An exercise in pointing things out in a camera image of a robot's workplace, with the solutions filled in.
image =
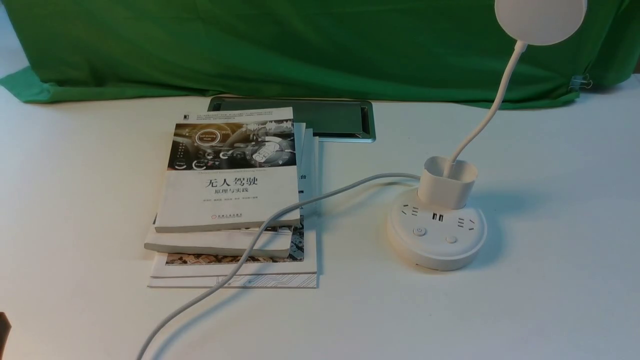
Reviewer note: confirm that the white desk lamp with sockets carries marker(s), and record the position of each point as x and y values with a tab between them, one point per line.
432	225

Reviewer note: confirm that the bottom book with circuit pattern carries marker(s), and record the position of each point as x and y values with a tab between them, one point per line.
280	281

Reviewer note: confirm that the dark object at left edge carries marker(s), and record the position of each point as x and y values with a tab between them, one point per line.
5	328

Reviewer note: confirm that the top book with car cover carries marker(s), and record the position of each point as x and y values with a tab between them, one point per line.
229	170

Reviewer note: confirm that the green backdrop cloth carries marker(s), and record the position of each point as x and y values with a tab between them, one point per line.
382	50

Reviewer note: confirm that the metal binder clip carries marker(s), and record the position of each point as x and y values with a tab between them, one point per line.
580	82

